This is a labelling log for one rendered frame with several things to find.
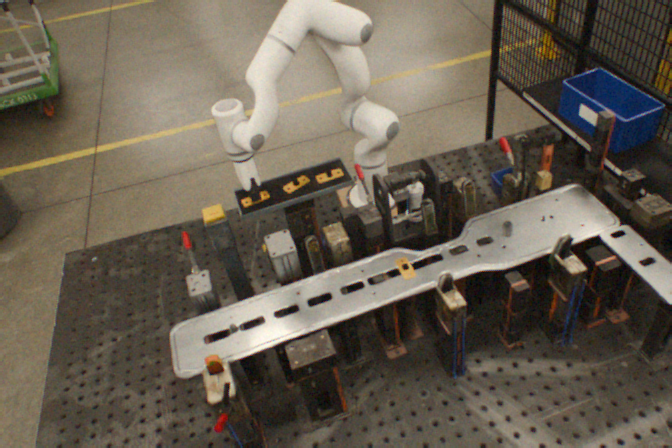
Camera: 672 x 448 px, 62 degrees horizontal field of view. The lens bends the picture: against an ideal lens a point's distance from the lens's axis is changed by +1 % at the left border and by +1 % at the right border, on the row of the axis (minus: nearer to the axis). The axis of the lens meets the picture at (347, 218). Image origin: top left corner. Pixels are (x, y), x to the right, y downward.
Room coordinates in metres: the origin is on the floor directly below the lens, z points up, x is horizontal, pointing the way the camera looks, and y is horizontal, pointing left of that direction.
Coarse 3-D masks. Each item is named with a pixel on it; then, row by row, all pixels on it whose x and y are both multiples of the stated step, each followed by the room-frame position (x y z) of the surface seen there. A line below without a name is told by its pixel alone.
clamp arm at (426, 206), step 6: (420, 204) 1.26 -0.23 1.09; (426, 204) 1.25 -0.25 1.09; (432, 204) 1.26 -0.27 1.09; (420, 210) 1.26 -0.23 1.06; (426, 210) 1.24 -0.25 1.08; (432, 210) 1.25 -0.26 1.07; (426, 216) 1.24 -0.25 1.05; (432, 216) 1.25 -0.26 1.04; (426, 222) 1.24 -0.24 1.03; (432, 222) 1.24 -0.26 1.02; (426, 228) 1.23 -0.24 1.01; (432, 228) 1.23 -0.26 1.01
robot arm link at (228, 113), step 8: (216, 104) 1.35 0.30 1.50; (224, 104) 1.34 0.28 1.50; (232, 104) 1.33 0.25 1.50; (240, 104) 1.33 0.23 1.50; (216, 112) 1.31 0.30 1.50; (224, 112) 1.30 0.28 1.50; (232, 112) 1.30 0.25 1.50; (240, 112) 1.31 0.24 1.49; (216, 120) 1.31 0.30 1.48; (224, 120) 1.29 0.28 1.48; (232, 120) 1.29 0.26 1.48; (240, 120) 1.30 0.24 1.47; (248, 120) 1.31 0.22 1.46; (224, 128) 1.29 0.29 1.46; (232, 128) 1.28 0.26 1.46; (224, 136) 1.30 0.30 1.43; (232, 136) 1.27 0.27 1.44; (224, 144) 1.31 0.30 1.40; (232, 144) 1.29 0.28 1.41; (232, 152) 1.29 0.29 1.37; (240, 152) 1.29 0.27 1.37
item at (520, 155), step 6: (516, 138) 1.35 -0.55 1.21; (522, 138) 1.35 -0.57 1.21; (516, 144) 1.34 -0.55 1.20; (522, 144) 1.32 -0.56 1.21; (528, 144) 1.32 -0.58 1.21; (516, 150) 1.34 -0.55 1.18; (522, 150) 1.35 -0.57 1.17; (516, 156) 1.33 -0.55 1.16; (522, 156) 1.34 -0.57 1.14; (516, 162) 1.33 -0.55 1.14; (522, 162) 1.34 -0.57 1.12; (516, 168) 1.33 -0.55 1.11; (522, 168) 1.34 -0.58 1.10; (516, 174) 1.32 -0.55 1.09; (522, 174) 1.34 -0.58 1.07; (522, 180) 1.33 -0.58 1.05
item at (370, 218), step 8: (360, 208) 1.31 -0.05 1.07; (368, 208) 1.30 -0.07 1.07; (376, 208) 1.29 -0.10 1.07; (360, 216) 1.27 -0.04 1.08; (368, 216) 1.26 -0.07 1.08; (376, 216) 1.25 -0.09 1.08; (360, 224) 1.27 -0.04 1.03; (368, 224) 1.23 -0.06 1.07; (376, 224) 1.24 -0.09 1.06; (360, 232) 1.28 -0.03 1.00; (368, 232) 1.23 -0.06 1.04; (376, 232) 1.24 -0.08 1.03; (368, 240) 1.23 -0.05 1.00; (376, 240) 1.23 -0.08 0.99; (384, 240) 1.24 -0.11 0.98; (368, 248) 1.23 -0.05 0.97; (376, 248) 1.25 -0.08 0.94
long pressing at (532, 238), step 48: (576, 192) 1.29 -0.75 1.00; (528, 240) 1.12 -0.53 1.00; (576, 240) 1.09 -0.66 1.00; (288, 288) 1.09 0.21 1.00; (336, 288) 1.06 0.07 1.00; (384, 288) 1.03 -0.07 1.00; (432, 288) 1.01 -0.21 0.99; (192, 336) 0.97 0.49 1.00; (240, 336) 0.94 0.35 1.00; (288, 336) 0.92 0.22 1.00
